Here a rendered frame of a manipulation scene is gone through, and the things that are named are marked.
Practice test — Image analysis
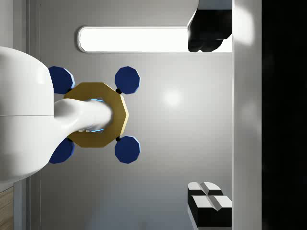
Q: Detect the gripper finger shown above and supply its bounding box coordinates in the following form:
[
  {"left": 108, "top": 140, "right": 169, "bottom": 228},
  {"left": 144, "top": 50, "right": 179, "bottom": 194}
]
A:
[
  {"left": 188, "top": 182, "right": 233, "bottom": 230},
  {"left": 188, "top": 8, "right": 233, "bottom": 53}
]

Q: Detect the drone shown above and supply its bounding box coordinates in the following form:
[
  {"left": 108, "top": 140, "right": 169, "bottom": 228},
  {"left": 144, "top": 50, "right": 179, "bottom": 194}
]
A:
[{"left": 47, "top": 66, "right": 141, "bottom": 164}]

